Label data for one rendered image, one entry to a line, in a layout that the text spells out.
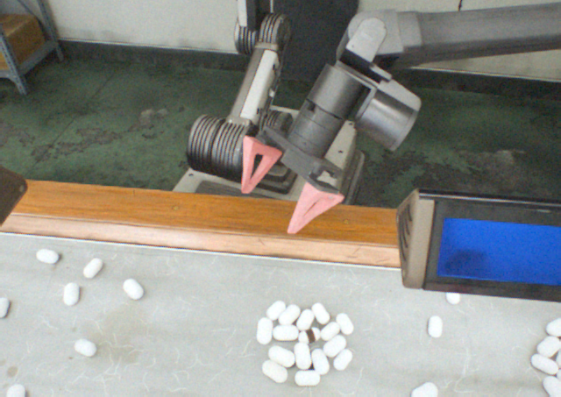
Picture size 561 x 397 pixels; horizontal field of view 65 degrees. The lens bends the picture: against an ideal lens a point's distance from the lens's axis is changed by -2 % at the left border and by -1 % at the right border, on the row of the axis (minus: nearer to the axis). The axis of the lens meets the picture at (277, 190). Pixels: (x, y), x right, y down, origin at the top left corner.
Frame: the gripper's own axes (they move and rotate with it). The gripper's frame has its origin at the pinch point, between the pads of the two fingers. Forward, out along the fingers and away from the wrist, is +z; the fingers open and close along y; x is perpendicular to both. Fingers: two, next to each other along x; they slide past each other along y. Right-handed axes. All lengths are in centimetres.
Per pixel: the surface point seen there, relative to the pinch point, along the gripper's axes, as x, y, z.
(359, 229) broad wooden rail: -22.5, -3.0, 0.3
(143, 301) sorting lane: 2.7, 9.7, 24.3
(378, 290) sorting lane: -19.9, -12.3, 5.7
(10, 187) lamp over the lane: 29.3, 6.0, 4.8
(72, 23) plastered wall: -81, 246, 22
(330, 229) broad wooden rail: -19.5, 0.3, 2.8
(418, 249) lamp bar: 14.0, -23.1, -10.1
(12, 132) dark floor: -49, 192, 78
